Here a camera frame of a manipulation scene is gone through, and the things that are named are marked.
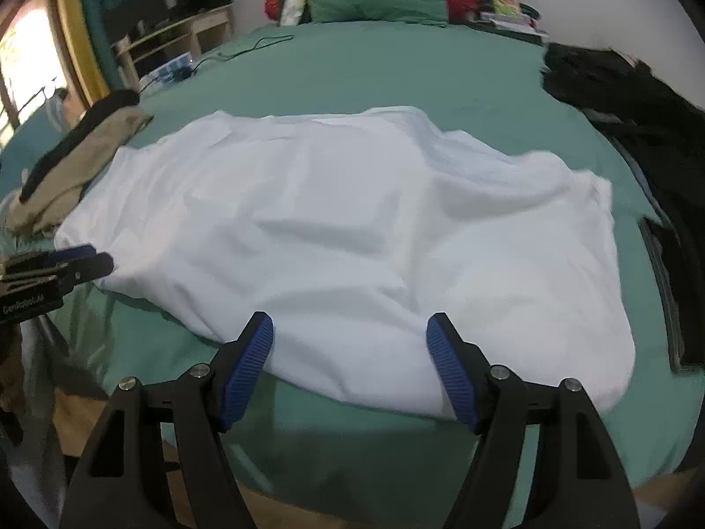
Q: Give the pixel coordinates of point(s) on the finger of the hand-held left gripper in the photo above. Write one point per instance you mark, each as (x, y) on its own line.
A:
(71, 253)
(88, 270)

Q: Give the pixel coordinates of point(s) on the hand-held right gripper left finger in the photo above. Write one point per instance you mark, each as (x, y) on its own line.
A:
(250, 369)

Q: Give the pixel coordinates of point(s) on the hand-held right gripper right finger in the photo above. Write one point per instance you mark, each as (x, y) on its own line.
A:
(451, 374)

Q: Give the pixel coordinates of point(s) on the white shirt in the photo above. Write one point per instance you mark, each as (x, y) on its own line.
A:
(341, 220)

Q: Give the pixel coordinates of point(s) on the beige and black clothes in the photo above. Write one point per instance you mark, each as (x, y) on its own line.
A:
(71, 176)

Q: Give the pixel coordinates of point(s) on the black sweater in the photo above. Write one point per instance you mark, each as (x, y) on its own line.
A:
(110, 103)

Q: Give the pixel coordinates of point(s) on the white power strip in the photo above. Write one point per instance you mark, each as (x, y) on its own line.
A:
(171, 69)

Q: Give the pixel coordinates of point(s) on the dark cloth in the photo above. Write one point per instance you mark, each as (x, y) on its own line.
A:
(666, 297)

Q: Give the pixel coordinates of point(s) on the yellow curtain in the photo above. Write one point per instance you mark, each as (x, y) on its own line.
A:
(77, 22)

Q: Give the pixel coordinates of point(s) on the wooden desk shelf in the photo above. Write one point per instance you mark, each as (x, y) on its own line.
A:
(209, 19)

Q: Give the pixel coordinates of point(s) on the bed with green sheet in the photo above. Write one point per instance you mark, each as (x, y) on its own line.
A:
(385, 66)

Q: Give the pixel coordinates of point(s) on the black jacket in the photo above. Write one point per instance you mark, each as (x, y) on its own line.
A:
(617, 93)

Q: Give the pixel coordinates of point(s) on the white wipes packet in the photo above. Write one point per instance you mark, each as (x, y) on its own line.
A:
(292, 11)

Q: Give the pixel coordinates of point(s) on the pile of books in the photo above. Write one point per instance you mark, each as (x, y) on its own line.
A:
(512, 25)

